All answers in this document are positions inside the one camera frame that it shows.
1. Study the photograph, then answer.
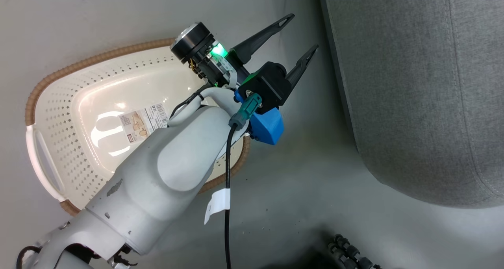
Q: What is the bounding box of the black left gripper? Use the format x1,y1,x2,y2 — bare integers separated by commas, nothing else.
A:
170,13,319,88

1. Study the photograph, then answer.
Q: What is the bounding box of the cream perforated laundry basket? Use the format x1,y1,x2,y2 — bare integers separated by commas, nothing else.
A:
25,38,252,217

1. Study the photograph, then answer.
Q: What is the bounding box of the grey fabric sofa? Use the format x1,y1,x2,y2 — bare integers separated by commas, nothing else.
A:
317,0,504,209

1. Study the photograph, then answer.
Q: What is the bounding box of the printed paper label sticker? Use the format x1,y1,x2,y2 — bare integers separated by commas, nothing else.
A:
118,102,171,145

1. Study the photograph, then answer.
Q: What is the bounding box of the black cable with teal plug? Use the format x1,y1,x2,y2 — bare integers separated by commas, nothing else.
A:
223,94,263,269

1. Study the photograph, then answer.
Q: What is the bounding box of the blue left camera mount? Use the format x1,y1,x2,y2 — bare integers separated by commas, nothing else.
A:
234,90,285,146

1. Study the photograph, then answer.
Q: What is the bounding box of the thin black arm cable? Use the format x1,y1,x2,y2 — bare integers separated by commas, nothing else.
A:
168,89,210,121

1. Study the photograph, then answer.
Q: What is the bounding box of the white paper cable tag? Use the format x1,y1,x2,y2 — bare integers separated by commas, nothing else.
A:
204,188,231,225

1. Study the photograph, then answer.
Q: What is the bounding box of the black ribbed hose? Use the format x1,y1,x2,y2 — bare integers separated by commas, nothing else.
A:
327,233,382,269

